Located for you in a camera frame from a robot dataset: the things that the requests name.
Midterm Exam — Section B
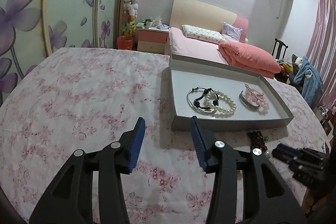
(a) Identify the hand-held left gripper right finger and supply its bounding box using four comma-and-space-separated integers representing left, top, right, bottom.
190, 116, 307, 224

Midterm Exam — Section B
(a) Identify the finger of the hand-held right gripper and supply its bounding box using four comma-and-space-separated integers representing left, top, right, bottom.
272, 144, 303, 163
288, 148, 325, 170

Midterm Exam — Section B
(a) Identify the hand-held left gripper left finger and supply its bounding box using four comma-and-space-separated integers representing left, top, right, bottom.
29, 117, 146, 224

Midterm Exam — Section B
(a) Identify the dark red bead bracelet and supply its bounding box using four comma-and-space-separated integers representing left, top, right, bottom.
248, 131, 270, 157

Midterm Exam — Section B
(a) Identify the thin silver bangle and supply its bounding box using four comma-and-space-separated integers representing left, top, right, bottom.
186, 87, 219, 116

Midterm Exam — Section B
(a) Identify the black bead bracelet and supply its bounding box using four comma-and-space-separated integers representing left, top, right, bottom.
193, 87, 220, 112

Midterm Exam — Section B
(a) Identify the white pearl bracelet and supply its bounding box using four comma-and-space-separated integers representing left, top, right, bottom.
204, 89, 237, 118

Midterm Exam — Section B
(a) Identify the pink bead bracelet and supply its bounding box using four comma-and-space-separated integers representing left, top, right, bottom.
244, 83, 270, 115

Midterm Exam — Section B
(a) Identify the grey cardboard tray box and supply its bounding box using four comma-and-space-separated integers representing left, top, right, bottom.
161, 54, 295, 131

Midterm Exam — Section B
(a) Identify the wide silver cuff bangle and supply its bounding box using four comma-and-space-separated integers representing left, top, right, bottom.
239, 90, 261, 110

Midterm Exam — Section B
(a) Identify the metal rack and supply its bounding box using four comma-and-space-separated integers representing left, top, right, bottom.
319, 105, 336, 123

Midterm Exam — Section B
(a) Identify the pink floral tablecloth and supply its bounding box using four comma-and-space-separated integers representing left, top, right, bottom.
0, 47, 330, 224

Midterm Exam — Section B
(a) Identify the blue clothing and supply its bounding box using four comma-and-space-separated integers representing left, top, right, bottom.
293, 56, 324, 107

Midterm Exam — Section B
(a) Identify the pile of colourful things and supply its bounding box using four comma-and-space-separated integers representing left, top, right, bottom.
278, 61, 295, 75

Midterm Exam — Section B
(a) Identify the bed with pink sheet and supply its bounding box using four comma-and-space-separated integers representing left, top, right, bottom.
164, 27, 275, 80

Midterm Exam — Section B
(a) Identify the folded pink quilt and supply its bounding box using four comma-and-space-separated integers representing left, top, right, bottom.
218, 42, 282, 74

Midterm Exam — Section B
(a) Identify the red trash bin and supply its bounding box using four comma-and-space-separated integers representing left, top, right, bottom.
117, 35, 134, 51

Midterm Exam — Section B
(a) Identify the dark wooden chair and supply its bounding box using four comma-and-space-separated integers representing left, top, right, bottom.
271, 38, 289, 61

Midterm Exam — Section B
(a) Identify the pink beige nightstand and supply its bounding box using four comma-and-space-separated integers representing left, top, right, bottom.
137, 26, 170, 55

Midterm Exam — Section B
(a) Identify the pink curtain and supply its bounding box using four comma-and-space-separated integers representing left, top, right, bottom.
304, 0, 336, 109

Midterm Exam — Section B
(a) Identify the white printed pillow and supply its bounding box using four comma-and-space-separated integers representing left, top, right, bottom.
182, 25, 227, 44

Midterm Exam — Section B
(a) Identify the lilac pillow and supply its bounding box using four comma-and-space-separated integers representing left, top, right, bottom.
221, 22, 243, 42

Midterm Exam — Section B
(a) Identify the beige pink headboard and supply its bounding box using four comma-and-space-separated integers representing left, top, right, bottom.
169, 0, 249, 42

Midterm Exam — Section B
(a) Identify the plush toy tower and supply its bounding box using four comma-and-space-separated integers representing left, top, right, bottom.
123, 0, 143, 37

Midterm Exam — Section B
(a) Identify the flower print wardrobe door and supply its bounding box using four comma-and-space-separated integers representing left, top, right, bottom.
0, 0, 58, 107
43, 0, 106, 57
95, 0, 130, 50

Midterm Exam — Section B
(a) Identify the white air conditioner pipe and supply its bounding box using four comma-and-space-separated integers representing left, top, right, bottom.
276, 0, 294, 20

